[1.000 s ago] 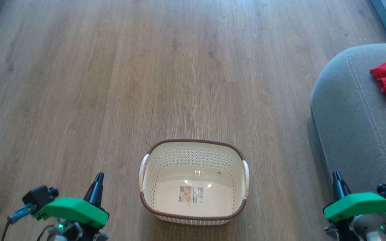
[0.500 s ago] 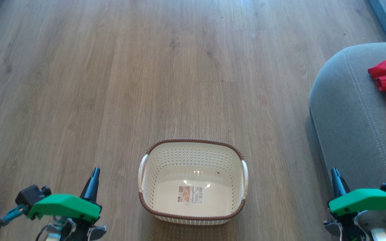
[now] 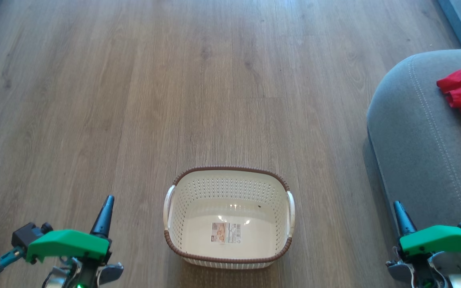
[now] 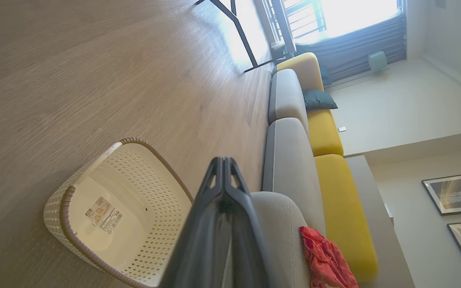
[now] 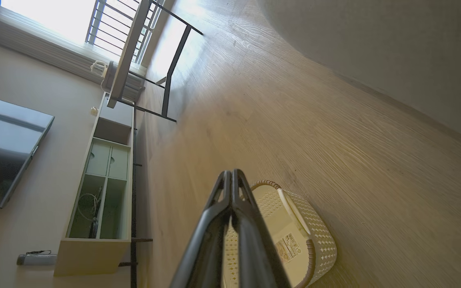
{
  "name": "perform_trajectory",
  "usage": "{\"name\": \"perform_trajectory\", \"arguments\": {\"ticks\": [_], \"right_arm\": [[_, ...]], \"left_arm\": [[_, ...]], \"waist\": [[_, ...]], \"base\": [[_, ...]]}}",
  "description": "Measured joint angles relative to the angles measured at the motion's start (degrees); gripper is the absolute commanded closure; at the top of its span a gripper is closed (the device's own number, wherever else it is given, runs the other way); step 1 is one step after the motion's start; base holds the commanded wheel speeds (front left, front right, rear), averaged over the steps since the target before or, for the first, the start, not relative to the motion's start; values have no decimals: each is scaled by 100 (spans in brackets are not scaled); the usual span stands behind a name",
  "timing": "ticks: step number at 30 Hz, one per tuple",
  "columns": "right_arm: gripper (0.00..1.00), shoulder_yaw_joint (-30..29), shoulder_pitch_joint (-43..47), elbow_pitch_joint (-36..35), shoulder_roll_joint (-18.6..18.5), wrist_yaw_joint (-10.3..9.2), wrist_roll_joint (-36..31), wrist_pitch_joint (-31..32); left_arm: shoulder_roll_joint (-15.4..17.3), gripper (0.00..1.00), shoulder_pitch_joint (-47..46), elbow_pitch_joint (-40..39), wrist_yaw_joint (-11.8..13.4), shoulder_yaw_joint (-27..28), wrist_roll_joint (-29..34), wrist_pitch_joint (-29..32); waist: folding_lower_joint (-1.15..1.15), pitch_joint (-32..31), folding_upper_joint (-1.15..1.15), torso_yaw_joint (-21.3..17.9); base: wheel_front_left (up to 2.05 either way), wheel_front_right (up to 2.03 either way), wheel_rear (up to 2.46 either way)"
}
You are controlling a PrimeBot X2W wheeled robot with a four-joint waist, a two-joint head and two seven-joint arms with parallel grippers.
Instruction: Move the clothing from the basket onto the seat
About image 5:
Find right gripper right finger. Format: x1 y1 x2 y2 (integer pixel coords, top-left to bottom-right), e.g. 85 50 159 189
231 169 291 288

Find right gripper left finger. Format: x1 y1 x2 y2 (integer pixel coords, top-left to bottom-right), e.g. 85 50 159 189
170 170 233 288

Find grey fabric sofa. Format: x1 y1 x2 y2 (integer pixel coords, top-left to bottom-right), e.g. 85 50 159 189
255 0 461 149

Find paper label on basket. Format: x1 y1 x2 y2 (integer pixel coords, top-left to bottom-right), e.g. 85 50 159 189
275 233 302 263

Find white perforated laundry basket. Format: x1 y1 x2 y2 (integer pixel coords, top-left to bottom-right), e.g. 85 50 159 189
222 180 338 288

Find pale wooden media cabinet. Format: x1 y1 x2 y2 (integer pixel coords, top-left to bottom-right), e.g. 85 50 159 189
53 93 153 288

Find white kettle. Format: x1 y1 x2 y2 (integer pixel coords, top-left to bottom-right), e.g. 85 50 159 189
90 60 109 77

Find wooden table black legs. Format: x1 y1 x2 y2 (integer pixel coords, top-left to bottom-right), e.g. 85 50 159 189
106 0 204 123

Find black flat television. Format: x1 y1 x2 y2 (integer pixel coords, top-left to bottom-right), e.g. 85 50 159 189
0 93 55 210

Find balcony metal railing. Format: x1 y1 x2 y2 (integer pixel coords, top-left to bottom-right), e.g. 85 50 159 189
85 0 163 64

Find bright window with curtain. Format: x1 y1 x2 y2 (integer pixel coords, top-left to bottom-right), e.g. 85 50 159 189
0 0 163 101

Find coiled cable in cabinet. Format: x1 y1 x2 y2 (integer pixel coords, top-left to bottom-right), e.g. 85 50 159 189
77 192 100 239

